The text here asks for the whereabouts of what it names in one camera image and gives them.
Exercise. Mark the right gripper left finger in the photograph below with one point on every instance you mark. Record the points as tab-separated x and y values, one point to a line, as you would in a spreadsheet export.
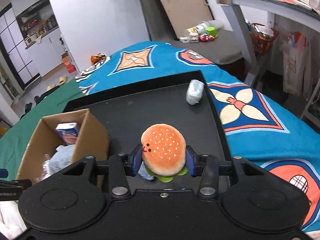
77	196

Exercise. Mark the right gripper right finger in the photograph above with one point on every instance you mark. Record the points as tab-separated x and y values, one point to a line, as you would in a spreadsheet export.
250	196

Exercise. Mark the fluffy grey-blue plush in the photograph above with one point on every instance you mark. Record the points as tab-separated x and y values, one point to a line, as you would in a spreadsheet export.
60	159

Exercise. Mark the brown cardboard box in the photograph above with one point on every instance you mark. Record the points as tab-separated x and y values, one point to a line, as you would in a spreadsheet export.
92	140

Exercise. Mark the blue tissue pack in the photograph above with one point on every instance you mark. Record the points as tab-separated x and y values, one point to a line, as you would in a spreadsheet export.
68	132

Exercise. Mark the burger plush toy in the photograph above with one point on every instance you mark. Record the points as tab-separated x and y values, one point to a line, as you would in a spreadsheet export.
164	152

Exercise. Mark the white soft bundle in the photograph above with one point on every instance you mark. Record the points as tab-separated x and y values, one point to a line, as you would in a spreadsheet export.
194	92

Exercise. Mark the white bedding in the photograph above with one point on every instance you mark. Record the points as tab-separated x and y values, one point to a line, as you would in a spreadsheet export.
12	224

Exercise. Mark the green cloth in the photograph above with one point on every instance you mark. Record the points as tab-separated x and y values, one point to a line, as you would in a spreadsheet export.
14	142

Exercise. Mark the blue patterned blanket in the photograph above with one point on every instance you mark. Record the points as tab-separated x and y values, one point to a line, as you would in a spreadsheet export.
257	128

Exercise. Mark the black shallow tray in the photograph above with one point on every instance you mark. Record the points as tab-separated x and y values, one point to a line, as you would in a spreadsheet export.
127	111

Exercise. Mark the yellow slipper pair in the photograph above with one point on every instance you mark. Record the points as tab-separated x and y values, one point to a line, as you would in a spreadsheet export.
62	81

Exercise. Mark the orange cardboard box on floor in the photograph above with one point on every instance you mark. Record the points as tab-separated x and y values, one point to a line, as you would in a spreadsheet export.
67	62

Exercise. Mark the orange bag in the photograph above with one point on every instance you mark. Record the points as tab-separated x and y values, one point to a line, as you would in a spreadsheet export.
97	58

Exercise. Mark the white kitchen cabinet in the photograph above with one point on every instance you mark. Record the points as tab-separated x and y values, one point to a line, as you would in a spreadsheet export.
47	55

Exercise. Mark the grey bench mat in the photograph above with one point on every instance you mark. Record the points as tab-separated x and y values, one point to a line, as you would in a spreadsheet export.
223	51

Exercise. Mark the red basket under desk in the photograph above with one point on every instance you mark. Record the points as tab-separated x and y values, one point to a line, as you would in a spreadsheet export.
261	43

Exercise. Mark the small items on bench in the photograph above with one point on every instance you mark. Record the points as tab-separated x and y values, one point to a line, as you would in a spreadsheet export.
203	32

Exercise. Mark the grey desk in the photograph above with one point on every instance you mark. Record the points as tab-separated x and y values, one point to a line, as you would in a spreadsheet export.
261	11

